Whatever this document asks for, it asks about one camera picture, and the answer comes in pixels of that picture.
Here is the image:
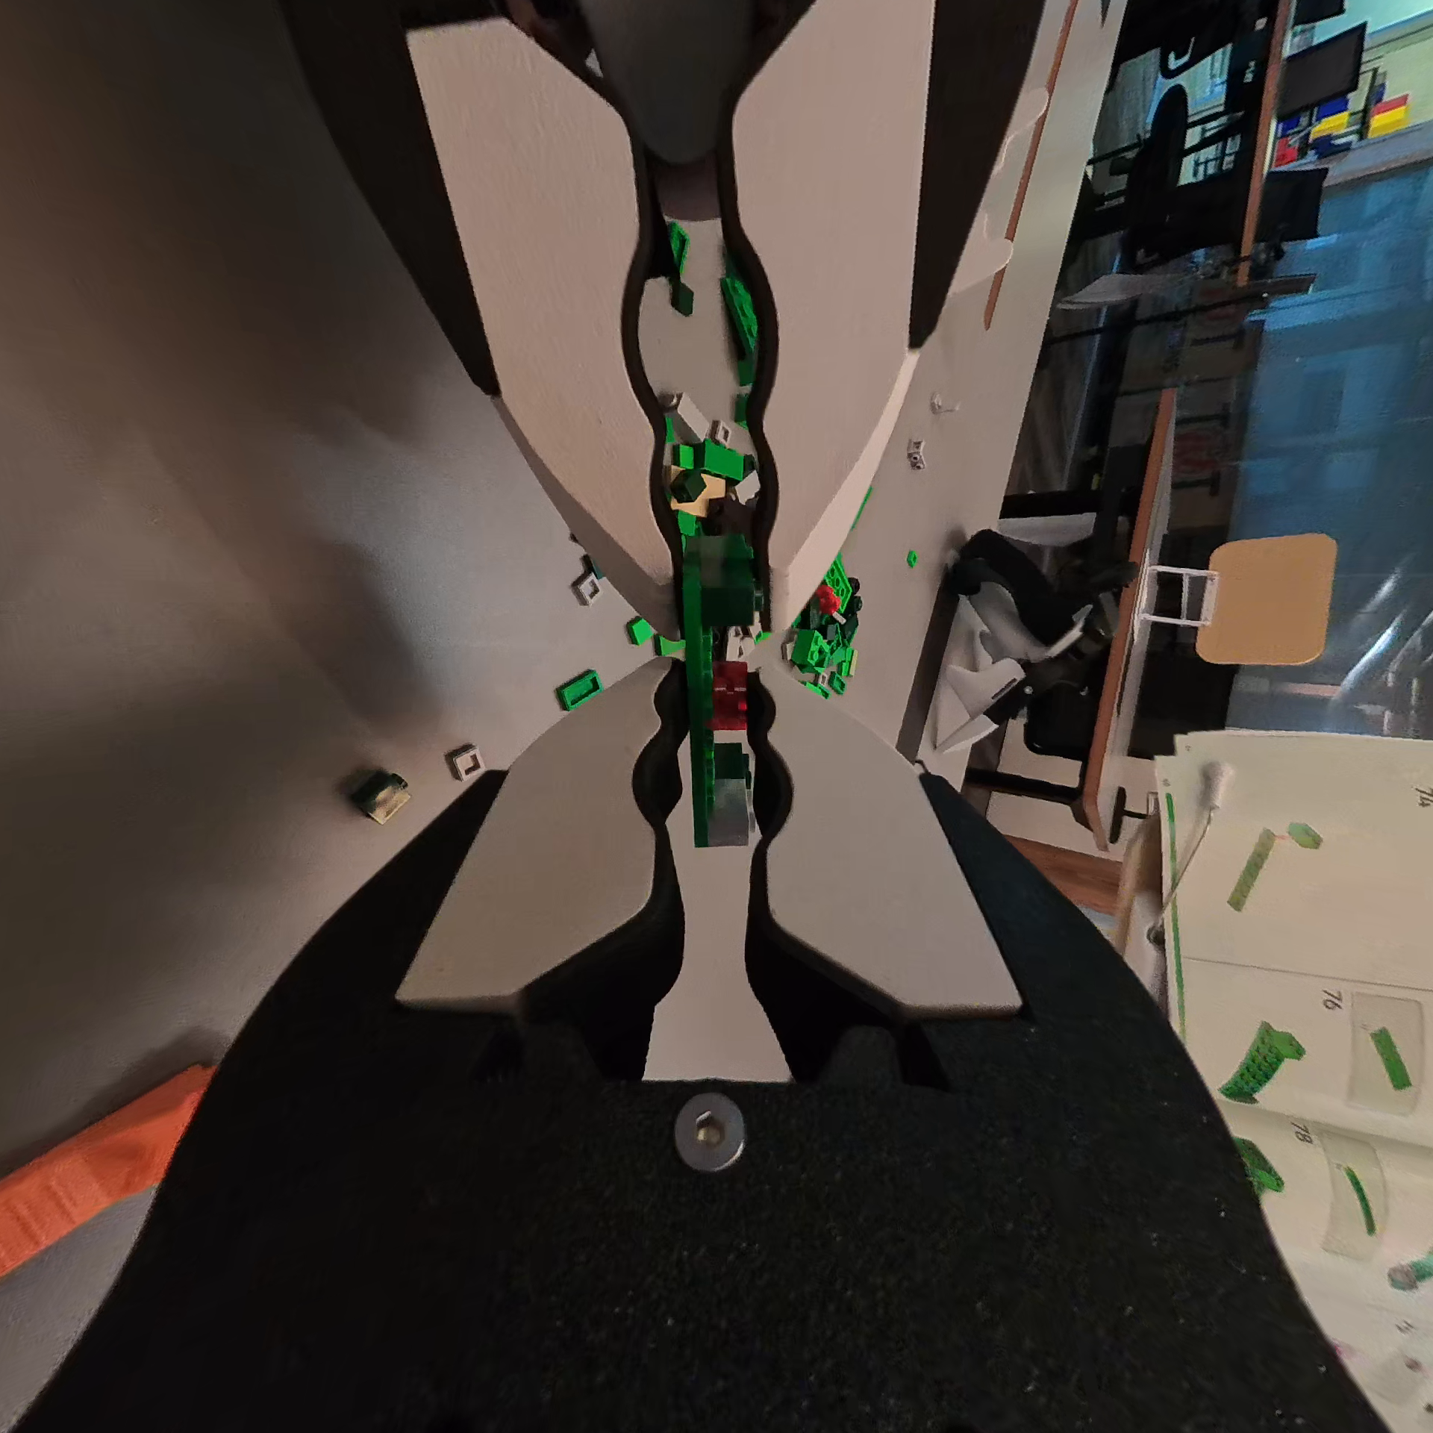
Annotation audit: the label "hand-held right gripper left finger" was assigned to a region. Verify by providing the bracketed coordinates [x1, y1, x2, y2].
[394, 667, 689, 1079]

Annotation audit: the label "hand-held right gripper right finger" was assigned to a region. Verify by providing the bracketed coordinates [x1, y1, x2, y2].
[745, 673, 1025, 1079]

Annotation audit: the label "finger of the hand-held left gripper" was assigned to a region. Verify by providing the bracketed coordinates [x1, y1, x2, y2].
[406, 14, 687, 609]
[725, 0, 938, 632]

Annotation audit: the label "green lego assembly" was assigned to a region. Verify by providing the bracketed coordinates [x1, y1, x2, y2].
[677, 536, 764, 848]

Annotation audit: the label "lego instruction booklet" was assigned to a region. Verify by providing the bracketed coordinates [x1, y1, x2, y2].
[1153, 729, 1433, 1433]

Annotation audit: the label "pile of lego pieces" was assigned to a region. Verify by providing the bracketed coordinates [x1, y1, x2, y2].
[660, 219, 866, 702]

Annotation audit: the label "black and white device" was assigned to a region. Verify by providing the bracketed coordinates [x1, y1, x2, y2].
[926, 526, 1126, 755]

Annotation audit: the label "wood-edged desk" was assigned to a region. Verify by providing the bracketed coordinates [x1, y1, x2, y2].
[1075, 386, 1182, 859]

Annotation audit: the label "black office chair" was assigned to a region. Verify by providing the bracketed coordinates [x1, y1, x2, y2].
[1119, 87, 1194, 270]

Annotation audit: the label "tan board book stand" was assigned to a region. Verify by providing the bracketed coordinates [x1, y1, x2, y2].
[1136, 534, 1339, 669]

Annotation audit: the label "black monitor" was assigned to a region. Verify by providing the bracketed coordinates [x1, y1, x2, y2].
[1276, 21, 1370, 123]

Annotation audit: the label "coloured storage bins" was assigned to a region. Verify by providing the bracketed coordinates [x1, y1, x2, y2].
[1276, 96, 1414, 169]

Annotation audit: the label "orange brick separator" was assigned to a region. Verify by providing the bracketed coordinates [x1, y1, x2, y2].
[0, 1063, 216, 1280]

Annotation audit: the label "cord with white tip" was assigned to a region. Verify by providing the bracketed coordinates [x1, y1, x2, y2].
[1163, 761, 1235, 908]

